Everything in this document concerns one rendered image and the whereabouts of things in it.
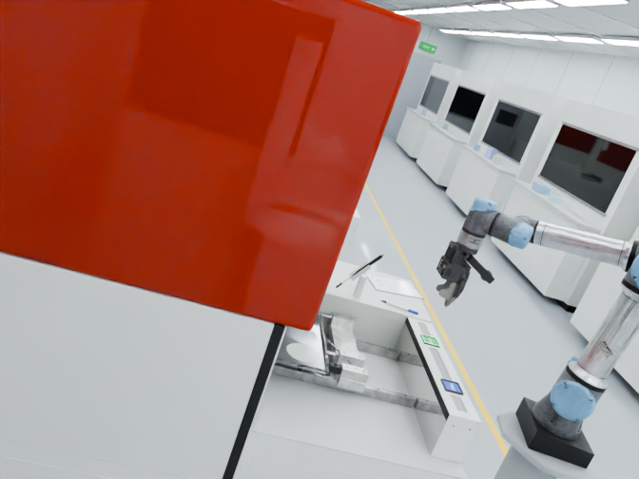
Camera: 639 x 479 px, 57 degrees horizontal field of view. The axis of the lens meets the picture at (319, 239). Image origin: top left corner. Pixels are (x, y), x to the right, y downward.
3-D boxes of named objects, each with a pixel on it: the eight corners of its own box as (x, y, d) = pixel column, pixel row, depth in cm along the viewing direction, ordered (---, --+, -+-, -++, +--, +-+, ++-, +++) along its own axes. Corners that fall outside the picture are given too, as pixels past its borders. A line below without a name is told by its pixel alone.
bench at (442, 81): (408, 160, 1214) (445, 64, 1152) (392, 143, 1383) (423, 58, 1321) (455, 175, 1232) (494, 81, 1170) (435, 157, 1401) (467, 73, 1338)
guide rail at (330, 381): (252, 369, 171) (255, 360, 170) (252, 365, 173) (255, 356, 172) (412, 408, 179) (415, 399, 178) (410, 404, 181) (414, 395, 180)
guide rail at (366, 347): (256, 324, 196) (258, 316, 195) (256, 321, 198) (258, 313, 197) (395, 360, 204) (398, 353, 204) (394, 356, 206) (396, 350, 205)
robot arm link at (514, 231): (539, 225, 178) (505, 210, 183) (532, 227, 168) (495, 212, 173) (528, 248, 180) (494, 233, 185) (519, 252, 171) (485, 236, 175)
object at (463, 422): (430, 456, 160) (450, 414, 155) (393, 350, 211) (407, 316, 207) (461, 464, 161) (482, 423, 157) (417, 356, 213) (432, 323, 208)
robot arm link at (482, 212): (498, 206, 172) (472, 195, 176) (483, 240, 176) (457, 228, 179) (505, 205, 179) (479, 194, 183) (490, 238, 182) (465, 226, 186)
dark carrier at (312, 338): (205, 341, 162) (206, 339, 162) (218, 288, 194) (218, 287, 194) (324, 372, 168) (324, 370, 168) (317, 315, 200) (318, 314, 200)
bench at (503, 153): (474, 232, 803) (537, 87, 740) (440, 195, 971) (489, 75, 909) (544, 253, 820) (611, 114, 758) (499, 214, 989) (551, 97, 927)
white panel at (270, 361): (220, 485, 126) (274, 325, 114) (242, 310, 202) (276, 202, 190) (234, 488, 127) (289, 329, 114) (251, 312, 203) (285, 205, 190)
